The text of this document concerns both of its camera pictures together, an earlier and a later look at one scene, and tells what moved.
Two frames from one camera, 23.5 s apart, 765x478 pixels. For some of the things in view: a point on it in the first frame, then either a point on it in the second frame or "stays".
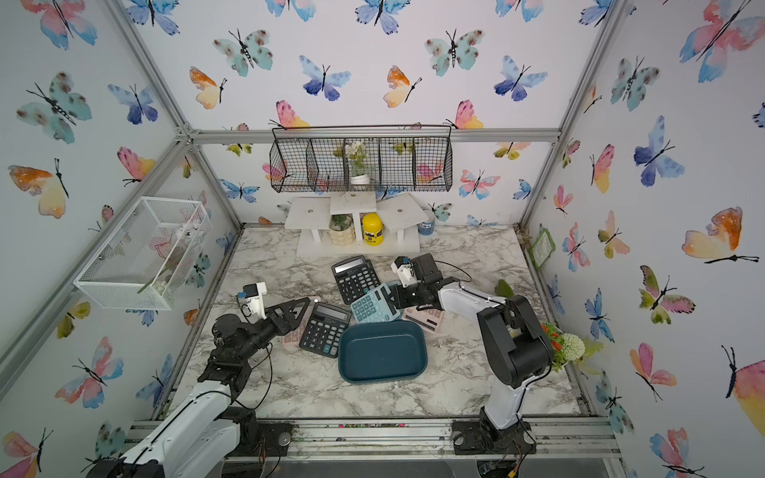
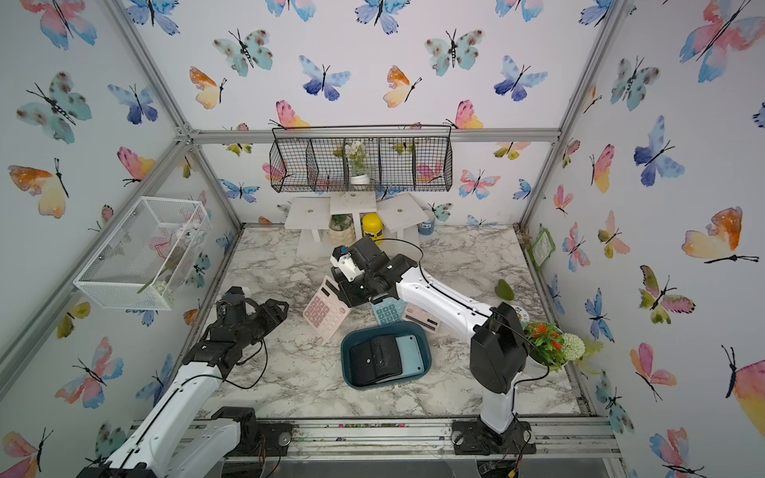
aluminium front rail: (569, 439) stays
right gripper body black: (409, 295) → (357, 290)
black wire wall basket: (362, 158) stays
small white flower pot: (357, 151) stays
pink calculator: (292, 340) → (328, 311)
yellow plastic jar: (373, 229) stays
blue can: (425, 228) stays
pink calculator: (425, 319) stays
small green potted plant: (342, 230) stays
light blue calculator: (376, 306) → (410, 358)
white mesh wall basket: (144, 259) stays
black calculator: (323, 332) → (375, 359)
